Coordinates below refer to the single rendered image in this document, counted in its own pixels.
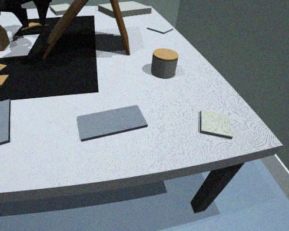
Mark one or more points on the grey cylinder with tan lid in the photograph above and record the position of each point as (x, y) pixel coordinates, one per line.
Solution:
(164, 63)

